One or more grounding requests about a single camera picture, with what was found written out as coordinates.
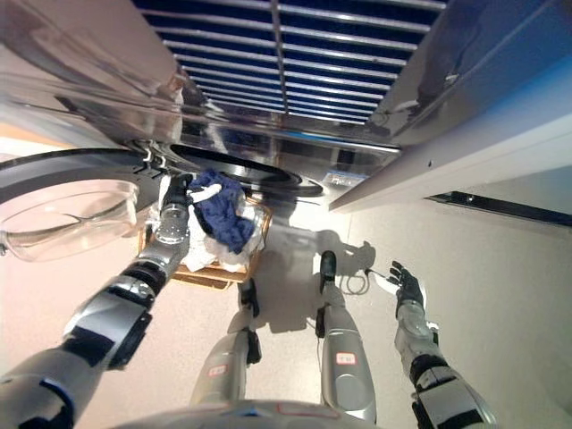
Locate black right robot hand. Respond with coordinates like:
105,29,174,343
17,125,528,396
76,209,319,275
373,260,425,308

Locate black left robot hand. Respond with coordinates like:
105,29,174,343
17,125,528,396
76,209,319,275
158,173,223,209

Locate dark blue garment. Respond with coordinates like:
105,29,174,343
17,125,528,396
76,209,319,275
187,169,257,254

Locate woven wicker laundry basket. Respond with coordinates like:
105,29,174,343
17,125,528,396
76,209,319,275
137,205,274,291

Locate grey washing machine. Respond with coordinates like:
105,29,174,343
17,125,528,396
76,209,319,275
120,111,402,211

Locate round glass washing machine door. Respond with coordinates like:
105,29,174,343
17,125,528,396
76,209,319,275
0,148,170,263

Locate white cloth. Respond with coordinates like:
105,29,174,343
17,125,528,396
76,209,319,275
147,175,265,272

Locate black right robot foot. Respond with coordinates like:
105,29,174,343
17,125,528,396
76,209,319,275
318,250,339,287

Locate black robot foot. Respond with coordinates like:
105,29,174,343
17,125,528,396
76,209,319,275
318,250,339,287
238,277,261,317

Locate blue white energy label sticker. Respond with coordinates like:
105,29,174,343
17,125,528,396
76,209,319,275
324,171,366,189

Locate black left robot foot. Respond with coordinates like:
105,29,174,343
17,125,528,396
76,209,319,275
238,277,261,317

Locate white cabinet side panel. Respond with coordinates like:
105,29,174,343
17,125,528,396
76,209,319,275
328,44,572,214

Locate slatted dryer vent grille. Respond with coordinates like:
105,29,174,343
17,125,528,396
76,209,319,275
131,0,450,129

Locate silver left robot leg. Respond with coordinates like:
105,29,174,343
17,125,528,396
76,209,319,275
189,307,264,406

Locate grey robot torso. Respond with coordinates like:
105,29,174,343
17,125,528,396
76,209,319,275
114,400,373,429

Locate black floor cable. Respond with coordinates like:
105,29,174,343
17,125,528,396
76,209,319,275
332,265,382,297

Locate black metal frame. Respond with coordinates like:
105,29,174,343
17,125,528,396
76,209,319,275
424,190,572,227

